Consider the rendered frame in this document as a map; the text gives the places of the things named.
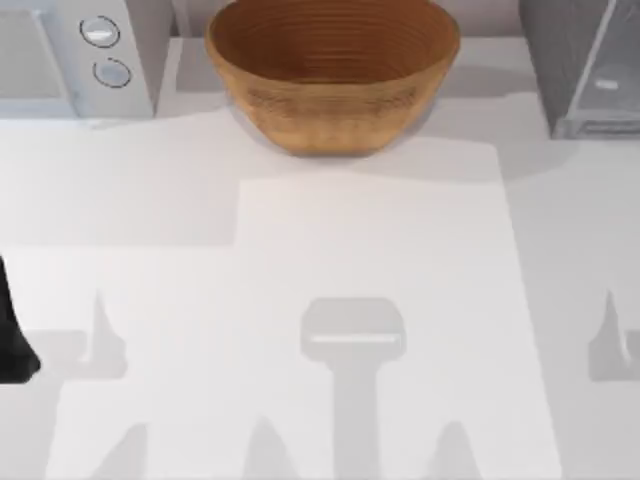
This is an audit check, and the brown woven basket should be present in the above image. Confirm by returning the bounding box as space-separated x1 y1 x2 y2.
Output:
203 0 462 158

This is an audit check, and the plain pale microwave knob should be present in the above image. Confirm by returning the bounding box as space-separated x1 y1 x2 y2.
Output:
91 55 134 89

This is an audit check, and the microwave knob with white bar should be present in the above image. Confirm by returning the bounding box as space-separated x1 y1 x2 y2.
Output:
78 14 122 49

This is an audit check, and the pale microwave oven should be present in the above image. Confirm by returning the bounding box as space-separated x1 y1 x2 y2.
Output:
0 0 177 121

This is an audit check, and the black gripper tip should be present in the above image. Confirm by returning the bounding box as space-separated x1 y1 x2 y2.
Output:
0 255 42 386

